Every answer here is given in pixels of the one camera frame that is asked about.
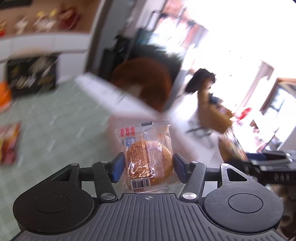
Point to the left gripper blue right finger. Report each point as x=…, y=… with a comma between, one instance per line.
x=181, y=167

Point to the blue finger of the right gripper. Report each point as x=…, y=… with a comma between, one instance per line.
x=256, y=156

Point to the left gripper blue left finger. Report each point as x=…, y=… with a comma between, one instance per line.
x=116, y=167

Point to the dark brown snack packet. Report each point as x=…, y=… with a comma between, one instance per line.
x=230, y=148

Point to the round cake clear packet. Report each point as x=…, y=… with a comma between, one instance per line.
x=148, y=156

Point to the pink storage box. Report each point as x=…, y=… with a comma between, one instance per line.
x=124, y=109

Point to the green checked tablecloth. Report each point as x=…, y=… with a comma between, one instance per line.
x=63, y=126

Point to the brown furry chair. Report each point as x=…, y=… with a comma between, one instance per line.
x=150, y=74

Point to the dark red snack packet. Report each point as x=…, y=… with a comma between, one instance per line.
x=10, y=134

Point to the black gift box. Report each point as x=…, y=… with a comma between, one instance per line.
x=32, y=75

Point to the orange carton box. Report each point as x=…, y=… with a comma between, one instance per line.
x=5, y=97

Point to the red plush ornament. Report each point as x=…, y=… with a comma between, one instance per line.
x=68, y=17

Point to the white teapot ornament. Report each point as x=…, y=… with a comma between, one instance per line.
x=45, y=21

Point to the white vase ornament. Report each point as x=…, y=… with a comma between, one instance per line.
x=21, y=24

